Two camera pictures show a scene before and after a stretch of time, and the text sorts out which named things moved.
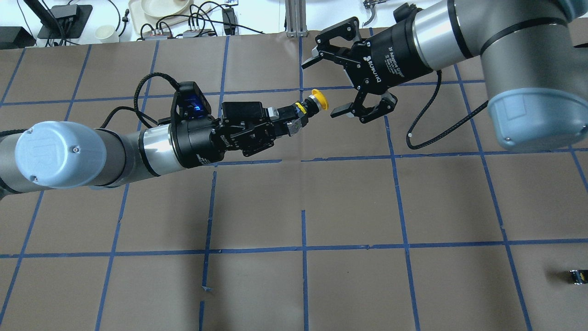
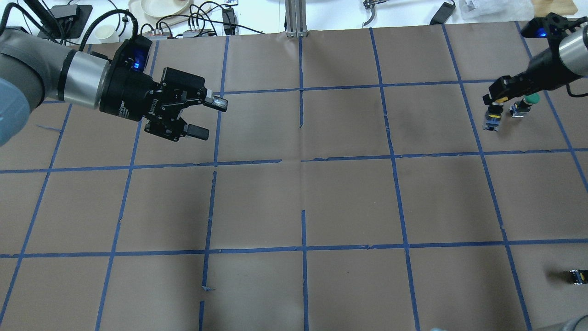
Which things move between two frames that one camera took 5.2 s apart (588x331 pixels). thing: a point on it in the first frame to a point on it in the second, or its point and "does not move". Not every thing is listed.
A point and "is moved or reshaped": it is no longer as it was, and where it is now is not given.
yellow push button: [315, 103] is moved or reshaped
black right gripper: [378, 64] to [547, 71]
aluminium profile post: [296, 14] does not move
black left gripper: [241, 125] to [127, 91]
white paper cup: [105, 33] does not move
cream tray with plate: [147, 15] does not move
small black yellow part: [579, 276] does not move
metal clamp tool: [370, 3] does not move
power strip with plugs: [192, 32] does not move
